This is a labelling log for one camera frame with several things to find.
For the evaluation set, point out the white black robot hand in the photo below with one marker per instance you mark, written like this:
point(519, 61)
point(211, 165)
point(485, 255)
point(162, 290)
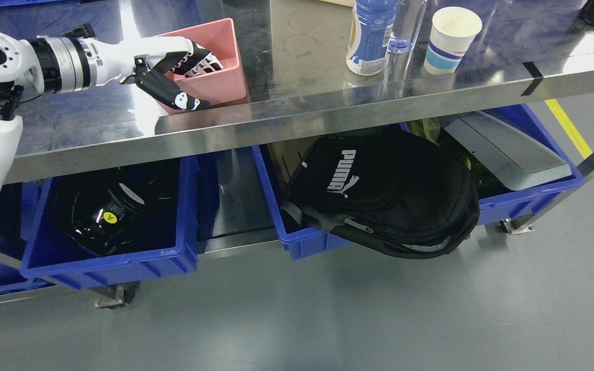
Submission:
point(145, 62)

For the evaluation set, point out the clear plastic bottle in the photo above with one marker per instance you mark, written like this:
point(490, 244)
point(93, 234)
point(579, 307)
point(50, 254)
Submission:
point(406, 27)

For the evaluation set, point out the pink plastic storage box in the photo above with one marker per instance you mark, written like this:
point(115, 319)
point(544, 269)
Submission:
point(222, 86)

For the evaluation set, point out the stainless steel table cart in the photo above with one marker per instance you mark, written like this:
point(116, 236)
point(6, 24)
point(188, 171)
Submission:
point(296, 81)

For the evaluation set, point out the brown cardboard box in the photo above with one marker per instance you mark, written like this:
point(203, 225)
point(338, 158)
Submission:
point(286, 156)

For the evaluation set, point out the white blue paper cup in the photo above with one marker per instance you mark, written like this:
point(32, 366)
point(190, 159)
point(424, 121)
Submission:
point(453, 30)

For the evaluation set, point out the far left blue bin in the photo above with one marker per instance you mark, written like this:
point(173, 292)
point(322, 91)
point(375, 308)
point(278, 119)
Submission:
point(18, 202)

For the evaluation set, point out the blue bin with helmet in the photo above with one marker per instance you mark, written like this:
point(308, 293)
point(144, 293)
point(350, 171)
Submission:
point(168, 250)

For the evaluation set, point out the blue bin with backpack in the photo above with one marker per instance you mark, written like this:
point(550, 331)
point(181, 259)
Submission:
point(506, 205)

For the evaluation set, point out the black Puma backpack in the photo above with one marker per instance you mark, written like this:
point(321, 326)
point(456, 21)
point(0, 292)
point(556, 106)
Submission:
point(385, 189)

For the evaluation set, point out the blue white drink bottle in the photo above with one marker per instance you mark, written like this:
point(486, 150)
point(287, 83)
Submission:
point(373, 23)

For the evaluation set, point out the grey flat device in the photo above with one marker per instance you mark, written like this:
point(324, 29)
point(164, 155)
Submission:
point(516, 160)

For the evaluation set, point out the black helmet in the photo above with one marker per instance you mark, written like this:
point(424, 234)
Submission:
point(108, 212)

